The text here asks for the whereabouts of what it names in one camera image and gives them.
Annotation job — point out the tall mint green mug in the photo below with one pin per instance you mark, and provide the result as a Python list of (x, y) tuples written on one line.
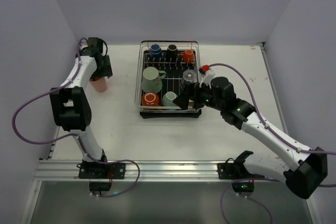
[(152, 80)]

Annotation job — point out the small mint green cup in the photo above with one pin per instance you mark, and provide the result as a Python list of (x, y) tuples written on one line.
[(168, 99)]

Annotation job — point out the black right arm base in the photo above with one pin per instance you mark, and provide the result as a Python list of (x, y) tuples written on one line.
[(228, 170)]

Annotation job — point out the small orange cup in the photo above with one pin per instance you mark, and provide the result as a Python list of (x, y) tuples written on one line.
[(187, 56)]

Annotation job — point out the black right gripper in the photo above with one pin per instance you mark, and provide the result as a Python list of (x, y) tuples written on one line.
[(194, 96)]

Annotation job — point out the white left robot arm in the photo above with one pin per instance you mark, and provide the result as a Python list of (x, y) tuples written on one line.
[(69, 103)]

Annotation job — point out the clear glass tumbler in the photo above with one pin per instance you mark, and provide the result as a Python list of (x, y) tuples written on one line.
[(189, 76)]

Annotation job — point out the black drip tray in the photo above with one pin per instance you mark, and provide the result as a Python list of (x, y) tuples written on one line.
[(171, 82)]

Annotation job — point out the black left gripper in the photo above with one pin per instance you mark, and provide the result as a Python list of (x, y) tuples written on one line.
[(104, 69)]

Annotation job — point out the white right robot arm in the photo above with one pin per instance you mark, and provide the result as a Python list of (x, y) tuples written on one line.
[(298, 166)]

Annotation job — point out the pink plastic tumbler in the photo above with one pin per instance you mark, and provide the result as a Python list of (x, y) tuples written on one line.
[(99, 84)]

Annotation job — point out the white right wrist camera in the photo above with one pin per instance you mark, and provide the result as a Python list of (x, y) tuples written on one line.
[(207, 74)]

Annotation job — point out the black ceramic mug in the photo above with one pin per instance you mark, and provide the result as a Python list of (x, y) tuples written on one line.
[(171, 51)]

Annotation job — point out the red orange glazed cup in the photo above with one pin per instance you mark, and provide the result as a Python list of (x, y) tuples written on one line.
[(150, 99)]

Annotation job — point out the chrome wire dish rack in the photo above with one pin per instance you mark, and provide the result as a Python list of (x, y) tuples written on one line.
[(164, 44)]

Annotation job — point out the white and brown cup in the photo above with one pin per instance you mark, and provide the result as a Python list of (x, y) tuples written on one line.
[(191, 104)]

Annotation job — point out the blue ceramic mug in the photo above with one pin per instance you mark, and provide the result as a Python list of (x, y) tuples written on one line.
[(155, 52)]

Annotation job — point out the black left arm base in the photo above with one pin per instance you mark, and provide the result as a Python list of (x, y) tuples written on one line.
[(100, 175)]

